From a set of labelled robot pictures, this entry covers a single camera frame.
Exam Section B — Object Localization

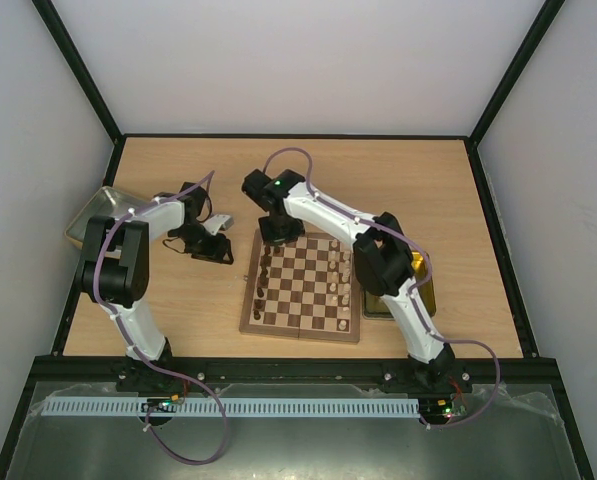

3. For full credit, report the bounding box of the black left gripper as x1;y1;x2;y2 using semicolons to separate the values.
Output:
173;222;231;264

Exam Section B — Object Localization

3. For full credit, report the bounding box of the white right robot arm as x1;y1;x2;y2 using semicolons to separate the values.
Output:
242;169;460;392

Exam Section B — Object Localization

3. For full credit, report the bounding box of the gold metal tin tray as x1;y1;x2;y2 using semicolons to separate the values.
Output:
360;252;438;322

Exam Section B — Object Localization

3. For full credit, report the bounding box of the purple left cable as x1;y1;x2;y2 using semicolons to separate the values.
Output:
92;169;229;465

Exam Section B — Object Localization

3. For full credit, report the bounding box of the black frame rail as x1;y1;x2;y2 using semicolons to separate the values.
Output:
27;354;564;396

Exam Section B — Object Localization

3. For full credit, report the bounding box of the white slotted cable duct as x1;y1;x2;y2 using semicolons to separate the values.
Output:
41;396;419;419

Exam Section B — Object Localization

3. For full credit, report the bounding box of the silver metal tray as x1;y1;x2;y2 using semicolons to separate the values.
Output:
65;186;148;249

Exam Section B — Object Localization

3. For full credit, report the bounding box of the wooden chess board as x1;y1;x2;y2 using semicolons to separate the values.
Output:
239;231;361;344

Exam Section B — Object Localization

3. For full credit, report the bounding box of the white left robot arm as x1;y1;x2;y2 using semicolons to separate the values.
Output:
75;182;234;362

